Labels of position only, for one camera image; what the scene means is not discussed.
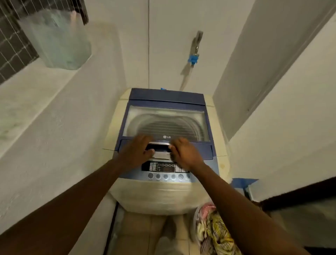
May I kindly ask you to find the colourful clothes pile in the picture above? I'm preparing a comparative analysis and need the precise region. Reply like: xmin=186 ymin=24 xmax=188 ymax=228
xmin=196 ymin=202 xmax=242 ymax=255

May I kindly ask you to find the black floor hose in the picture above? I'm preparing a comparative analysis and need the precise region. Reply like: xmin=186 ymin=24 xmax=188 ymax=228
xmin=103 ymin=202 xmax=119 ymax=255

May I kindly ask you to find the white laundry basket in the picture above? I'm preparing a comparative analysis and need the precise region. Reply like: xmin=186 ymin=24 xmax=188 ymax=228
xmin=192 ymin=206 xmax=201 ymax=243

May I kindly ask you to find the translucent plastic bag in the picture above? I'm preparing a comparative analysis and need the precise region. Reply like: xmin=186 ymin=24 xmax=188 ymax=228
xmin=17 ymin=9 xmax=92 ymax=71

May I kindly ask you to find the metal wall tap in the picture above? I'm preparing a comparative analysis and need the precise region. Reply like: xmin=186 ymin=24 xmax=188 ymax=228
xmin=187 ymin=30 xmax=204 ymax=67

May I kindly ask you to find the person's left hand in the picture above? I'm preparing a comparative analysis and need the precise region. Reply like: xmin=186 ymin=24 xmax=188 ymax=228
xmin=117 ymin=134 xmax=155 ymax=174

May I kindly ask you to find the blue plastic object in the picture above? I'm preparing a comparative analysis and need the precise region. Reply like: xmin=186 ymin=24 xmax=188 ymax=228
xmin=231 ymin=178 xmax=259 ymax=196

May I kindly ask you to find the white top-load washing machine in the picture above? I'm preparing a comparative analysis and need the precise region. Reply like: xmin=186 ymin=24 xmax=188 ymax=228
xmin=103 ymin=88 xmax=233 ymax=216

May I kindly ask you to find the window with wire grille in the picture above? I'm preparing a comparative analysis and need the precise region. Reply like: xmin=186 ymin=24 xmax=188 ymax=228
xmin=0 ymin=0 xmax=89 ymax=85

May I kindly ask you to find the person's foot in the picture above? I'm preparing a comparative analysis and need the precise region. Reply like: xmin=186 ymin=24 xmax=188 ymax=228
xmin=154 ymin=217 xmax=185 ymax=255

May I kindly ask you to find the person's left forearm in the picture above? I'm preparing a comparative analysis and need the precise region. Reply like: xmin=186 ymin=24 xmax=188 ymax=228
xmin=0 ymin=159 xmax=124 ymax=255

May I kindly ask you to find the person's right forearm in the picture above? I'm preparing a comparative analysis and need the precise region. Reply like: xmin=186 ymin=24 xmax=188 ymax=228
xmin=190 ymin=162 xmax=311 ymax=255

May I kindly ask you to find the blue washing machine lid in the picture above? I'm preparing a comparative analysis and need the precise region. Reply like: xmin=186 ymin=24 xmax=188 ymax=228
xmin=115 ymin=99 xmax=217 ymax=161

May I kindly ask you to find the person's right hand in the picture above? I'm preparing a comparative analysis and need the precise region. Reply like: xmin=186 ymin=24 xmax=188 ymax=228
xmin=168 ymin=137 xmax=205 ymax=173

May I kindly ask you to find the thin black wall cable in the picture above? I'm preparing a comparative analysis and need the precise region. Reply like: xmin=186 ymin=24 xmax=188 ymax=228
xmin=147 ymin=0 xmax=150 ymax=89

